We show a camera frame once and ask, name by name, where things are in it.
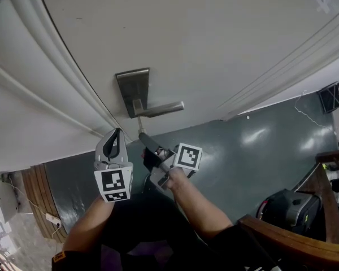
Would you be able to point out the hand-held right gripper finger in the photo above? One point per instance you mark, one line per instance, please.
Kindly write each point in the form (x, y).
(154, 159)
(149, 143)

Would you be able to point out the white door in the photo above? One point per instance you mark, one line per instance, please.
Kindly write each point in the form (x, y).
(186, 38)

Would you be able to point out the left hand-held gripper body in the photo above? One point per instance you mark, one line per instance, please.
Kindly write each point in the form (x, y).
(113, 182)

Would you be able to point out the black grey cleaning machine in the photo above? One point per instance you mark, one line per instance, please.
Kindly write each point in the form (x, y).
(293, 207)

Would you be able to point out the person's black clothing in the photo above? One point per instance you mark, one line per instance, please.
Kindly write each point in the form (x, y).
(147, 230)

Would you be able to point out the person's left forearm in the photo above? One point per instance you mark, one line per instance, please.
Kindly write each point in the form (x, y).
(87, 224)

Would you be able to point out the wooden slat panel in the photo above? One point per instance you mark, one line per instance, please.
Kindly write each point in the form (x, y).
(39, 196)

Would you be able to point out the person's right forearm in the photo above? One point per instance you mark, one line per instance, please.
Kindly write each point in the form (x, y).
(200, 207)

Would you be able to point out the white power strip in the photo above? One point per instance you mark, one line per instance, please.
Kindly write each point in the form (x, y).
(53, 219)

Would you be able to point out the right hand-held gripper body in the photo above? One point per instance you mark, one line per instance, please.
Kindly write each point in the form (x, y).
(187, 157)

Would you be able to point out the black frame cart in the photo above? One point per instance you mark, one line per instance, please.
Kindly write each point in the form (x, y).
(332, 99)

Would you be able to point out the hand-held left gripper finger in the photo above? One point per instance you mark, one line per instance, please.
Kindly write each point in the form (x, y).
(123, 152)
(99, 154)

